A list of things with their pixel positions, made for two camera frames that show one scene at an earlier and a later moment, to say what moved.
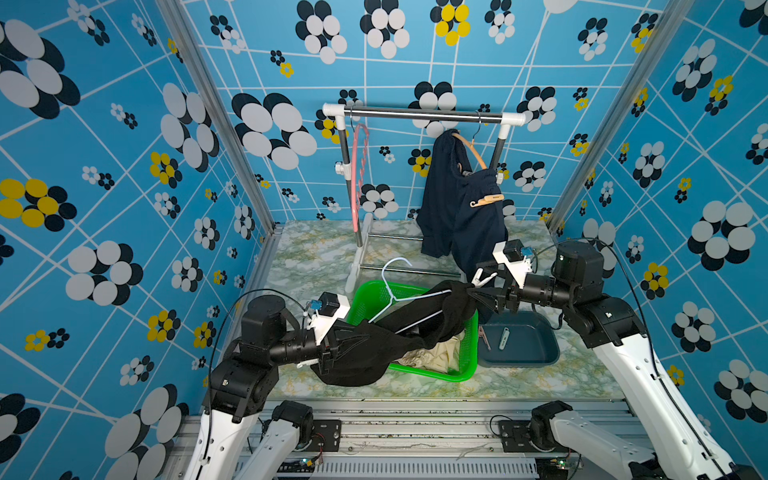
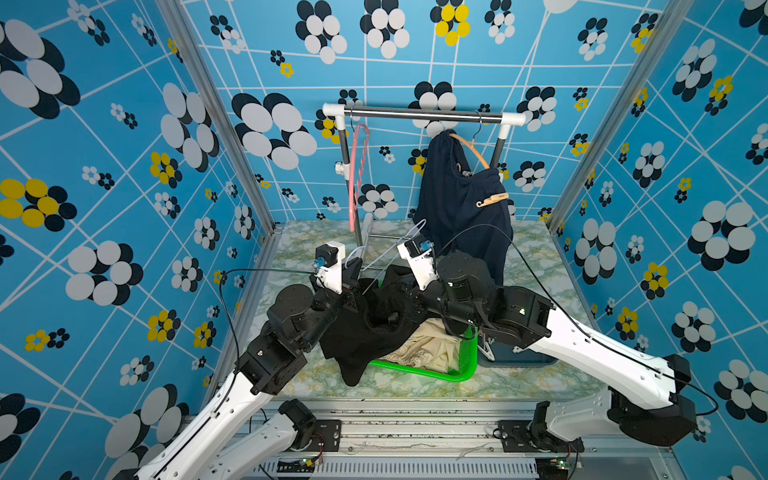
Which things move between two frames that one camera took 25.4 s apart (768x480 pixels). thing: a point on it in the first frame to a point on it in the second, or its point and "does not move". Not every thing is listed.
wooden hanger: [471, 142] does not move
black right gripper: [511, 291] to [414, 301]
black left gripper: [331, 345] to [350, 283]
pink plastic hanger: [355, 206] does not move
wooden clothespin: [488, 200] does not move
